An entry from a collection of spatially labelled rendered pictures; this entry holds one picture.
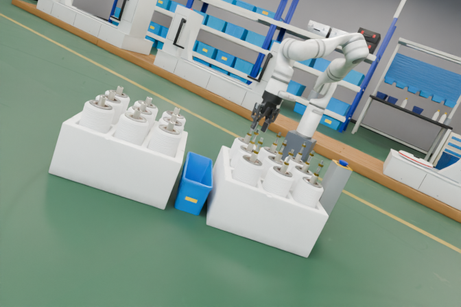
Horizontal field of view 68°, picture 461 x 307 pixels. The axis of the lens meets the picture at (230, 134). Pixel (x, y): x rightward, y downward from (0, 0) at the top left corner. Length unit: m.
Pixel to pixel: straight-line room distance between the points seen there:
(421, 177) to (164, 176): 2.57
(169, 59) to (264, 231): 3.04
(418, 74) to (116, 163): 6.60
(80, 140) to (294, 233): 0.78
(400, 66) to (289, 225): 6.24
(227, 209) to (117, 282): 0.46
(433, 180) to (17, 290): 3.06
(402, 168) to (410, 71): 4.16
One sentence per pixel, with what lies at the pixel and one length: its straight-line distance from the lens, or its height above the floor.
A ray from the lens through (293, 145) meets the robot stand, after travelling 1.84.
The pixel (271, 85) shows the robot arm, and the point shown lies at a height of 0.51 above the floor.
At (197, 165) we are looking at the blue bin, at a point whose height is 0.07.
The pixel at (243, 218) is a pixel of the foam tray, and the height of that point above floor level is 0.07.
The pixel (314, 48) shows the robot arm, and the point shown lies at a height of 0.69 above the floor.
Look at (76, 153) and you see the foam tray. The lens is 1.20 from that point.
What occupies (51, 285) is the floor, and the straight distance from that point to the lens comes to 0.86.
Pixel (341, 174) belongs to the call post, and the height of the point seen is 0.28.
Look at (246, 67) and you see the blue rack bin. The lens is 6.46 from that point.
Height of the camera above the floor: 0.58
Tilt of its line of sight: 13 degrees down
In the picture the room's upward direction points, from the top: 22 degrees clockwise
